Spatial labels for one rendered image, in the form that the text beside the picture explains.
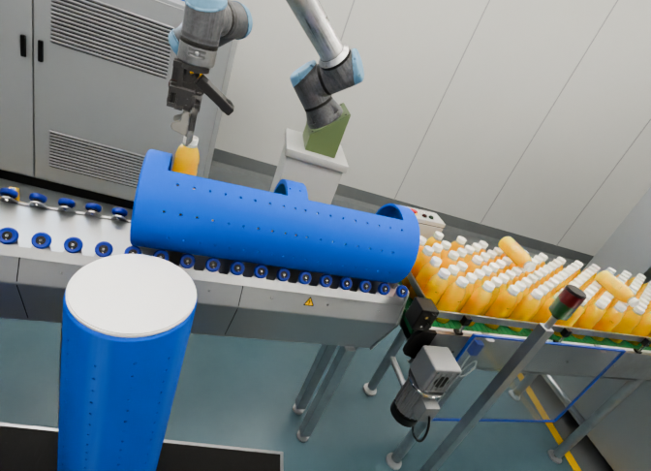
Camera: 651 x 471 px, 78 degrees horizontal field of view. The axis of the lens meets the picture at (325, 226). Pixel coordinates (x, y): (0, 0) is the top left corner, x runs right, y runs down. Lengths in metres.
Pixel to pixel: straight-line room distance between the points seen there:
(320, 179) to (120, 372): 1.34
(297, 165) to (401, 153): 2.51
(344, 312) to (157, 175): 0.76
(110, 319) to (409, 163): 3.83
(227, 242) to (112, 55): 1.91
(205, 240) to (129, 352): 0.37
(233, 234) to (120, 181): 2.07
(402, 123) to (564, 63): 1.65
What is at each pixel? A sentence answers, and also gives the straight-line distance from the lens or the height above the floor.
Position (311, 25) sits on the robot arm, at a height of 1.64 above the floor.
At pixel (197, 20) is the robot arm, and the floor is 1.60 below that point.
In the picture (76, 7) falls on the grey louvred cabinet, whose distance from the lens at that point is 2.91.
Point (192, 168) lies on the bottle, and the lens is 1.20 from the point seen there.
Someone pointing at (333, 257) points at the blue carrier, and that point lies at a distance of 1.26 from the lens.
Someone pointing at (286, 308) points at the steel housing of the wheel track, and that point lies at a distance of 1.37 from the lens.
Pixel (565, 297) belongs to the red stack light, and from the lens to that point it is 1.46.
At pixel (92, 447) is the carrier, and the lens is 1.29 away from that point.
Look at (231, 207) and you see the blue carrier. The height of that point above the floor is 1.18.
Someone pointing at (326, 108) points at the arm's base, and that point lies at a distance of 2.00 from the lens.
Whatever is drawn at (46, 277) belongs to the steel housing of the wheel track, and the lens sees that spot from 1.35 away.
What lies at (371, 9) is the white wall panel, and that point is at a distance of 4.03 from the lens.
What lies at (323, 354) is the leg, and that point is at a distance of 1.88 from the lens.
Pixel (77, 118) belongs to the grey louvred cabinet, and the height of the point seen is 0.60.
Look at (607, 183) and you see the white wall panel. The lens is 5.75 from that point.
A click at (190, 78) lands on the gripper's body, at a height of 1.46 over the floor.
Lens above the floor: 1.74
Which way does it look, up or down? 28 degrees down
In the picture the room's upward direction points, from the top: 22 degrees clockwise
